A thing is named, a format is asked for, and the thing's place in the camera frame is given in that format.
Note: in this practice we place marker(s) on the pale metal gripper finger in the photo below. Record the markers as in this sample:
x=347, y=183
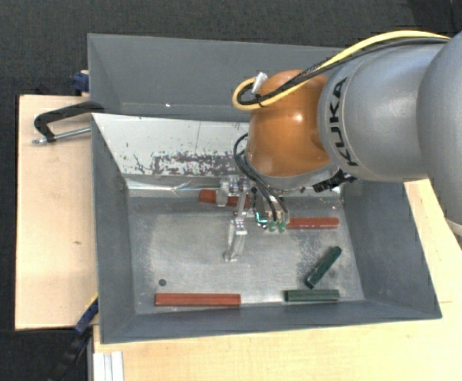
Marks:
x=234, y=248
x=223, y=197

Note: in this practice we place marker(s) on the red-brown flat block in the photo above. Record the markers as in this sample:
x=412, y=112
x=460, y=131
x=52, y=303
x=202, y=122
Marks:
x=208, y=197
x=197, y=300
x=314, y=223

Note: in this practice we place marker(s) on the dark green flat block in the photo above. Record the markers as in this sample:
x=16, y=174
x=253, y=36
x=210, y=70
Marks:
x=324, y=266
x=312, y=295

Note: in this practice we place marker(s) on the grey metal bin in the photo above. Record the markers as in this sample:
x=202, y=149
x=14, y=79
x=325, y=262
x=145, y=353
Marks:
x=191, y=74

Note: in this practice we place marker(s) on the pale wood flat board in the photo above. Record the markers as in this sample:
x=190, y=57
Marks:
x=56, y=220

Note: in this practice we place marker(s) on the black cylinder on white bracket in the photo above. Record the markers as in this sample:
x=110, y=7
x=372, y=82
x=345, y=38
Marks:
x=326, y=185

